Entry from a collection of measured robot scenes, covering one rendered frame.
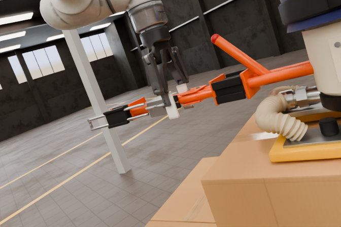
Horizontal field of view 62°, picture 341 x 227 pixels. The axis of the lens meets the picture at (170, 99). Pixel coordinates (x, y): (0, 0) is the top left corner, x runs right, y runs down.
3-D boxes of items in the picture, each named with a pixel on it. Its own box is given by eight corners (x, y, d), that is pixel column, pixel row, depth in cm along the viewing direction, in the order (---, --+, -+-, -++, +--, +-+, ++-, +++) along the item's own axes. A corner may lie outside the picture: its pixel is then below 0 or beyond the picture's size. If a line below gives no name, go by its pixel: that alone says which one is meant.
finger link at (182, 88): (175, 86, 78) (177, 85, 79) (184, 109, 79) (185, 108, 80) (184, 83, 76) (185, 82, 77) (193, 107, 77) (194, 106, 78)
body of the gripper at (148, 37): (154, 25, 67) (167, 62, 68) (172, 22, 74) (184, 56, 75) (131, 35, 71) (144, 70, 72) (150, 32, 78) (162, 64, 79)
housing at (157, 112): (182, 106, 79) (177, 90, 79) (170, 114, 74) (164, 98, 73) (163, 110, 83) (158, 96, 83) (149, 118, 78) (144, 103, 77)
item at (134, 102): (149, 111, 87) (144, 96, 87) (135, 120, 81) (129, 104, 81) (130, 116, 92) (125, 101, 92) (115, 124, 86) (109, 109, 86)
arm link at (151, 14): (168, -1, 73) (176, 22, 73) (142, 13, 78) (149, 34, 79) (147, 0, 65) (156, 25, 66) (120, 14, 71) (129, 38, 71)
